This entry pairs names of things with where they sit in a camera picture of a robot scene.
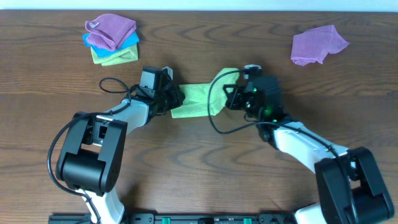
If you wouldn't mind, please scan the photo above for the light green microfiber cloth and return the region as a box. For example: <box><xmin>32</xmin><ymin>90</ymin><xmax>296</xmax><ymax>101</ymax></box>
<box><xmin>171</xmin><ymin>68</ymin><xmax>239</xmax><ymax>118</ymax></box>

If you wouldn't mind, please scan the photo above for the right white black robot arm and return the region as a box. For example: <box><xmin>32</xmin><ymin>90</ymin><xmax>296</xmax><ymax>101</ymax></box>
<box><xmin>223</xmin><ymin>77</ymin><xmax>395</xmax><ymax>224</ymax></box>

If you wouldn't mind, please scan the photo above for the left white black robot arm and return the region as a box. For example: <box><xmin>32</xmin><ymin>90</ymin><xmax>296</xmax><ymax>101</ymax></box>
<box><xmin>49</xmin><ymin>66</ymin><xmax>185</xmax><ymax>223</ymax></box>

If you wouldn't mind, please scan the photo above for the folded green cloth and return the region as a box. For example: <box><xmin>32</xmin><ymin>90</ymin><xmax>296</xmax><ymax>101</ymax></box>
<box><xmin>91</xmin><ymin>44</ymin><xmax>139</xmax><ymax>66</ymax></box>

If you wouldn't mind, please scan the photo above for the folded blue cloth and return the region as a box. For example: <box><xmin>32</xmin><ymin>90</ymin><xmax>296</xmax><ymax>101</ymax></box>
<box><xmin>82</xmin><ymin>32</ymin><xmax>139</xmax><ymax>58</ymax></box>

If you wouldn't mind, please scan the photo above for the crumpled purple cloth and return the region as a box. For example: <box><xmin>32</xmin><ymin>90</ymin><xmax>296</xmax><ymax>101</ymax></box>
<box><xmin>290</xmin><ymin>25</ymin><xmax>349</xmax><ymax>66</ymax></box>

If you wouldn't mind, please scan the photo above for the folded purple cloth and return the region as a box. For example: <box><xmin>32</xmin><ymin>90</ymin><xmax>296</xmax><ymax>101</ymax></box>
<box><xmin>85</xmin><ymin>14</ymin><xmax>136</xmax><ymax>52</ymax></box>

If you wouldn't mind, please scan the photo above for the right black camera cable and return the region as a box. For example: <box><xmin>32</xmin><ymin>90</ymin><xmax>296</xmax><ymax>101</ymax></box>
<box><xmin>207</xmin><ymin>68</ymin><xmax>355</xmax><ymax>223</ymax></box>

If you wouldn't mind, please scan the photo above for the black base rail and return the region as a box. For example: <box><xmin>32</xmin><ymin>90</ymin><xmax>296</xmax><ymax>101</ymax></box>
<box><xmin>48</xmin><ymin>211</ymin><xmax>299</xmax><ymax>224</ymax></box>

